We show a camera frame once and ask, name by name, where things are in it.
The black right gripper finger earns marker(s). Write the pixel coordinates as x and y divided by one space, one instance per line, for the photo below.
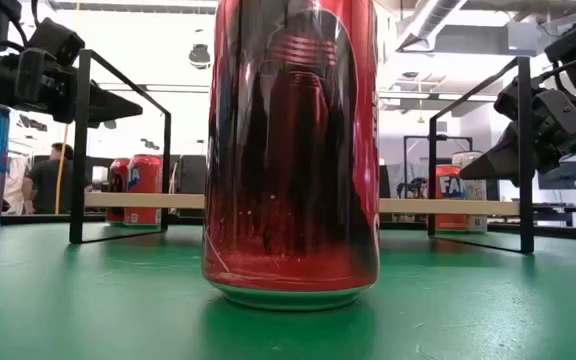
498 160

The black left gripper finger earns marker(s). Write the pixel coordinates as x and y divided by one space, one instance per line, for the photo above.
108 107

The white Celsius can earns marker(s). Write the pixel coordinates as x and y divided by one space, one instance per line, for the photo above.
477 170

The red Fanta can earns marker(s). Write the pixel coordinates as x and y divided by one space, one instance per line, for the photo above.
450 190
144 192

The red Coca-Cola can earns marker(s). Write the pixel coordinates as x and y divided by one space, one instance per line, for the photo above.
116 192

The Star Wars Coca-Cola can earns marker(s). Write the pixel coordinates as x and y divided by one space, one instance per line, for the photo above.
290 175

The black monitor on arm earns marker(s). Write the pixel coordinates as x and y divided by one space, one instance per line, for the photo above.
563 177

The person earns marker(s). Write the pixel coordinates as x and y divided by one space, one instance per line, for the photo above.
48 185

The black ceiling dome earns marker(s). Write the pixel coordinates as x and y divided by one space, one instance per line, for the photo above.
200 56

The green table mat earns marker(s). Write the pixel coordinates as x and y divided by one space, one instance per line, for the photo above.
118 300

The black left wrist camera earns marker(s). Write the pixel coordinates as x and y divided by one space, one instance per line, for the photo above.
58 42

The wooden shelf black metal frame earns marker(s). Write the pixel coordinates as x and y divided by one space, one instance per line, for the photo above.
143 201

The silver ceiling duct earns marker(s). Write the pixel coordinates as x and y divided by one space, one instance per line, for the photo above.
428 22

